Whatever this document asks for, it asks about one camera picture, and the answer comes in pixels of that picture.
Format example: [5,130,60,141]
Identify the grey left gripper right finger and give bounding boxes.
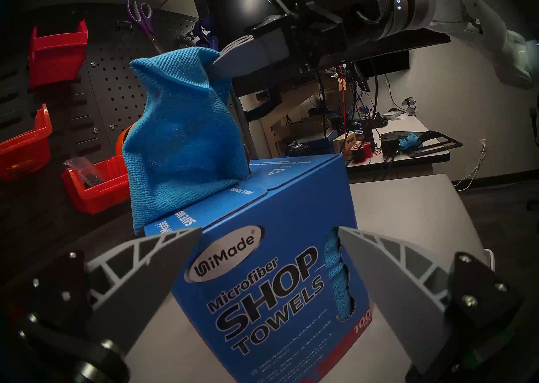
[337,226,523,371]

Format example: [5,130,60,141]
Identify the purple handled scissors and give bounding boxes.
[126,0,164,54]

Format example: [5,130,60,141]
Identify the red plastic parts bin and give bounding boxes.
[29,19,89,89]
[61,155,130,214]
[0,103,53,181]

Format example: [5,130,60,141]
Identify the black louvered wall panel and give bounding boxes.
[0,12,106,218]

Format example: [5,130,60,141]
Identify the black computer monitor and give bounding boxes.
[202,0,451,96]

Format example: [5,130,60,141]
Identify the red wire spool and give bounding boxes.
[353,142,375,164]

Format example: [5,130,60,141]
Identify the white side table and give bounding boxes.
[345,113,451,176]

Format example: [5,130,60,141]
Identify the blue handled pliers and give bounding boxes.
[192,18,219,51]

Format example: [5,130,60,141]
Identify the black perforated pegboard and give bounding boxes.
[84,3,253,159]

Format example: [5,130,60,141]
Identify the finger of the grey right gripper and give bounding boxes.
[208,30,292,80]
[243,16,292,36]

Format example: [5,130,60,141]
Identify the blue shop towel box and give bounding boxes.
[144,153,373,383]

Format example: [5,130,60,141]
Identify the clear plastic parts bag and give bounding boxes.
[63,157,106,188]

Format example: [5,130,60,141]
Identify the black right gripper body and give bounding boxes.
[269,0,382,73]

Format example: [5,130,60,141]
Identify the small cardboard box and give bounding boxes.
[333,132,358,153]

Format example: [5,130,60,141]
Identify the orange tape roll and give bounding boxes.
[115,127,132,156]

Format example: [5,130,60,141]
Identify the blue microfiber shop towel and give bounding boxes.
[122,47,252,235]

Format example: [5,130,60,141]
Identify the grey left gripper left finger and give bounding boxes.
[18,227,203,356]

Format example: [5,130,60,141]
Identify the blue towel stack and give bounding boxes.
[323,228,355,322]

